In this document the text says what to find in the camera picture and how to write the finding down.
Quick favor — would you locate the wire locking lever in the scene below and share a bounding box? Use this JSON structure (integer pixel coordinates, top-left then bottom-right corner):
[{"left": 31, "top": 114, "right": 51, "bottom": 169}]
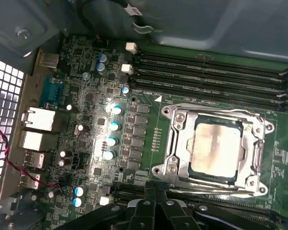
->
[
  {"left": 168, "top": 105, "right": 267, "bottom": 123},
  {"left": 168, "top": 185, "right": 257, "bottom": 196}
]

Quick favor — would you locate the black cable with white label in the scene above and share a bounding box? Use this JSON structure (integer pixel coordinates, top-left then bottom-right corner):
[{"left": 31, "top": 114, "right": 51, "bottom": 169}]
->
[{"left": 78, "top": 0, "right": 144, "bottom": 28}]

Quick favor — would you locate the green motherboard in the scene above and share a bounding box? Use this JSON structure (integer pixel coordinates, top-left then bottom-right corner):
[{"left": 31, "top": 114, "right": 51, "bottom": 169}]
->
[{"left": 19, "top": 33, "right": 288, "bottom": 230}]

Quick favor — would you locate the red black twisted wire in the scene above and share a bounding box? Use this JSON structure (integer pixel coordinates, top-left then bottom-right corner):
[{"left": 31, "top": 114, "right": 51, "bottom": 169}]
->
[{"left": 0, "top": 123, "right": 61, "bottom": 190}]

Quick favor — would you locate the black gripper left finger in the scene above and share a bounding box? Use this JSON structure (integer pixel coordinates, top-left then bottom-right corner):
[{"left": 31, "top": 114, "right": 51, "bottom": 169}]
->
[{"left": 69, "top": 182, "right": 157, "bottom": 230}]

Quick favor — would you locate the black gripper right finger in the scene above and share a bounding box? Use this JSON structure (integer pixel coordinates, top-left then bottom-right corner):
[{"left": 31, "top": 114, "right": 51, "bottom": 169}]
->
[{"left": 156, "top": 183, "right": 281, "bottom": 230}]

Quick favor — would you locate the black RAM slot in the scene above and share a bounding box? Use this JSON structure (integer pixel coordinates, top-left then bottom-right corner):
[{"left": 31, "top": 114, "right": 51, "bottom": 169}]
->
[
  {"left": 98, "top": 191, "right": 288, "bottom": 223},
  {"left": 123, "top": 54, "right": 288, "bottom": 88},
  {"left": 111, "top": 183, "right": 279, "bottom": 213},
  {"left": 124, "top": 42, "right": 288, "bottom": 79},
  {"left": 121, "top": 63, "right": 288, "bottom": 100},
  {"left": 119, "top": 73, "right": 288, "bottom": 110}
]

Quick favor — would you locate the metal socket cover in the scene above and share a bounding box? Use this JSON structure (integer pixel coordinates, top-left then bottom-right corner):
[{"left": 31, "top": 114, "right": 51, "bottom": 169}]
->
[{"left": 171, "top": 109, "right": 266, "bottom": 191}]

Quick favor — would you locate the silver topped CPU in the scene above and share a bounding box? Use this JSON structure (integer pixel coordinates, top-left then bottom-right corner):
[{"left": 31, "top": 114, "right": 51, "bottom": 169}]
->
[{"left": 188, "top": 114, "right": 245, "bottom": 185}]

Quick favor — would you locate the metal ethernet port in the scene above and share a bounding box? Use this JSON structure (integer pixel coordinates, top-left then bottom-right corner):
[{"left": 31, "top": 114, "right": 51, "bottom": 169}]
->
[{"left": 21, "top": 106, "right": 56, "bottom": 132}]

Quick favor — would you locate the CPU socket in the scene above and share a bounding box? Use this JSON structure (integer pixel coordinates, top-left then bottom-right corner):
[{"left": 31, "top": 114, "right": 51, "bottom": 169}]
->
[{"left": 151, "top": 102, "right": 276, "bottom": 197}]

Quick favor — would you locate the blue serial port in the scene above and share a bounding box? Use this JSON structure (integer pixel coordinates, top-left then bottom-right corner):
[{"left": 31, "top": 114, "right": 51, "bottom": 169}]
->
[{"left": 39, "top": 74, "right": 64, "bottom": 107}]

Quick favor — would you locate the metal port block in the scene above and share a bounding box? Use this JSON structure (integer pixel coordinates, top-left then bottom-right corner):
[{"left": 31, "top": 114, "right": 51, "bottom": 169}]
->
[{"left": 18, "top": 130, "right": 60, "bottom": 151}]

